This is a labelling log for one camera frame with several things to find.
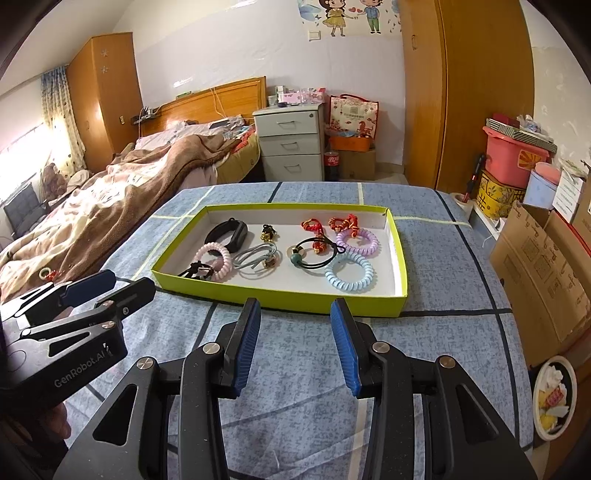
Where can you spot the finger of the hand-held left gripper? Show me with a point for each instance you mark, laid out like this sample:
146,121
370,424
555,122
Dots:
131,297
87,286

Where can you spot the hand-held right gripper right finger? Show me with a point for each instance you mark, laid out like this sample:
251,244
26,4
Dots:
345,350

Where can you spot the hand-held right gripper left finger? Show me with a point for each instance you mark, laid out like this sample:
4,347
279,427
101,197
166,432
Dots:
244,350

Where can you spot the green cardboard box tray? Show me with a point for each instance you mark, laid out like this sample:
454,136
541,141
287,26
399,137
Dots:
277,297

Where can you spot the red gold bead charm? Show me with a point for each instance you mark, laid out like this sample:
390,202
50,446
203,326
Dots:
318,245

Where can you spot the person's left hand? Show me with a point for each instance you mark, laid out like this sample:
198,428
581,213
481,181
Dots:
53,429

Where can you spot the blue plaid bedsheet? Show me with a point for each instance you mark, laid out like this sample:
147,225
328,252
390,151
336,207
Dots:
438,332

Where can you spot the brown blanket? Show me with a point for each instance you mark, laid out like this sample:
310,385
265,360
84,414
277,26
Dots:
115,194

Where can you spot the black chair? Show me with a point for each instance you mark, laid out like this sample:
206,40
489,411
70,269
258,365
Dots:
23,207

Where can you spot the teddy bear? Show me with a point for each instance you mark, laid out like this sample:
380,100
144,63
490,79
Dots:
53,180

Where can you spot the dotted curtain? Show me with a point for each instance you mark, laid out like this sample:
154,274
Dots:
62,115

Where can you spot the power strip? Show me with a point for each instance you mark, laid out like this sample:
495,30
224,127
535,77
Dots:
145,114

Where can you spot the tall wooden wardrobe with stars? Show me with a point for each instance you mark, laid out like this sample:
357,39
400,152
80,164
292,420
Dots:
106,101

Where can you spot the small cardboard box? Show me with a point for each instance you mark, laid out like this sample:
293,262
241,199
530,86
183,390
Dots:
358,164

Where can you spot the cola bottle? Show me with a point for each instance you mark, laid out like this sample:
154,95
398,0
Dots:
332,164

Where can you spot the white paper roll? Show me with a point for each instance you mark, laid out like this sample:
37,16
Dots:
459,201

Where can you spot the white storage drawer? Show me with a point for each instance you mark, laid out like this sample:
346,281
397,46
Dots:
485,221

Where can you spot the crumpled clothes pile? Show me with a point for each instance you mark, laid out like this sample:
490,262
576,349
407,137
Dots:
233,129

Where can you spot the orange basket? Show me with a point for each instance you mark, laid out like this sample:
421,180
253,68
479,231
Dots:
351,144

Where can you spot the large open cardboard box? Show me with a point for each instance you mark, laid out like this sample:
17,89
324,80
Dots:
535,267

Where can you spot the grey drawer cabinet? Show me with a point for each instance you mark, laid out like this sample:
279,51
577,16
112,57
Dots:
288,143

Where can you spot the trash bin with black bag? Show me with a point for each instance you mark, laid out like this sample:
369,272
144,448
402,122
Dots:
554,399

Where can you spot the red black stick tool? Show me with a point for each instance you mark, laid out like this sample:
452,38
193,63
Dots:
474,177

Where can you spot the yellow patterned tin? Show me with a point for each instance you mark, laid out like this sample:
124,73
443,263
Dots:
496,196

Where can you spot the wooden headboard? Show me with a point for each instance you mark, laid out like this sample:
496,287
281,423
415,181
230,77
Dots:
235,97

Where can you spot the red patterned gift bag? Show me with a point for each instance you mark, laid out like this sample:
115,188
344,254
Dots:
353,115

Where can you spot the pink plastic bin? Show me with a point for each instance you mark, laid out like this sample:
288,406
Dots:
508,161

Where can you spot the light blue round box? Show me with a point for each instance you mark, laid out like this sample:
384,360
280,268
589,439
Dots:
540,187

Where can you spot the pink box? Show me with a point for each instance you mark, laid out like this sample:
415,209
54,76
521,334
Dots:
300,97

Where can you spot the white labelled boxes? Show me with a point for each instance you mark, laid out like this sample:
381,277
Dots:
570,196

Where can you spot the striped box lid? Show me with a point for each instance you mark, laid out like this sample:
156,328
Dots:
521,136

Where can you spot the large wooden wardrobe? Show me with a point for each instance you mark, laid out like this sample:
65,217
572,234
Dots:
485,92

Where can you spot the white light switch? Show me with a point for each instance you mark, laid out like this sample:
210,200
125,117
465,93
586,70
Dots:
314,35

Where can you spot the cartoon wall sticker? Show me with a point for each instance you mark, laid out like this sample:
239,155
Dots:
351,14

